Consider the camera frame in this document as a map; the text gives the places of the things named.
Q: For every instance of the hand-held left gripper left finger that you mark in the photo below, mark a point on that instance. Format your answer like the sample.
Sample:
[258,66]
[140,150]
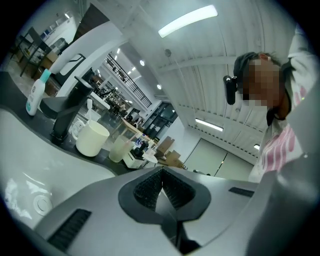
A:
[105,212]

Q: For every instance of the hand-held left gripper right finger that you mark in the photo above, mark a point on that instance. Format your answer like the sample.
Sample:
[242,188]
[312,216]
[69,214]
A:
[215,207]

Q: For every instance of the pale green double panel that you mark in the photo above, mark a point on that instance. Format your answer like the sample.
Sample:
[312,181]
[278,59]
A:
[212,157]

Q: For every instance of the white box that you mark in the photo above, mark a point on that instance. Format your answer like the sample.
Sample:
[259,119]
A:
[132,162]

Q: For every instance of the white sink basin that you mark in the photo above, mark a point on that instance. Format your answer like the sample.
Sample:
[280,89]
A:
[62,170]

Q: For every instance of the sink drain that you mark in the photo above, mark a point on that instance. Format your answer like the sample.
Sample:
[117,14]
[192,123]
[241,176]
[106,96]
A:
[43,205]

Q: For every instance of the cardboard box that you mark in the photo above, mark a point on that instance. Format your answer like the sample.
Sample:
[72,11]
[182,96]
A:
[175,158]
[165,147]

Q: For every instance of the translucent green cup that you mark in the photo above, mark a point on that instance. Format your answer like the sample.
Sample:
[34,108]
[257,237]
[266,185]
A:
[118,150]

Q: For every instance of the black handheld device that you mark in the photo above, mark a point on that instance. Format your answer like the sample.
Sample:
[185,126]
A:
[140,150]

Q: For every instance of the cream plastic cup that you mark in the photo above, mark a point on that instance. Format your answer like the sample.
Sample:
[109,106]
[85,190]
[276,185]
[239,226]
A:
[91,140]

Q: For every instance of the long ceiling light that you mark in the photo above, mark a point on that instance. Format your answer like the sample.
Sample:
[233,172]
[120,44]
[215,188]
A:
[208,124]
[187,21]

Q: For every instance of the white t-shirt pink print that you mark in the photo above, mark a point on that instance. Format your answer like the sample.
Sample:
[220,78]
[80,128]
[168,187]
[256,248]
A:
[277,147]

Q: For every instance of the white toothbrush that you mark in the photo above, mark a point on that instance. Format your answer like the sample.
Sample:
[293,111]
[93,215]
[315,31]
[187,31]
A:
[89,110]

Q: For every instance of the black faucet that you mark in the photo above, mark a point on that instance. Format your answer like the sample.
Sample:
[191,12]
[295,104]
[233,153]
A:
[72,105]

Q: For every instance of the person's head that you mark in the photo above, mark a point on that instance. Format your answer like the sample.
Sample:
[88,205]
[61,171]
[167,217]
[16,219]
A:
[265,85]

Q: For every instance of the black metal railing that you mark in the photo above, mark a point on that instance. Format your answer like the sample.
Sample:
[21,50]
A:
[130,82]

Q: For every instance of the white lotion bottle teal cap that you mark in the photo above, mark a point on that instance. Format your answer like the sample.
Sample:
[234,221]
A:
[35,95]

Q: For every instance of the white staircase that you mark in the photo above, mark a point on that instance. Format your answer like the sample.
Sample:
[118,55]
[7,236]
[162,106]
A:
[100,37]

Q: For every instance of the black metal rack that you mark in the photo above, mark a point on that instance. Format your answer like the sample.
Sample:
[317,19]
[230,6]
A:
[35,45]

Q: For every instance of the black head-worn camera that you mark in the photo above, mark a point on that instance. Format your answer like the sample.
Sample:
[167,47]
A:
[230,90]

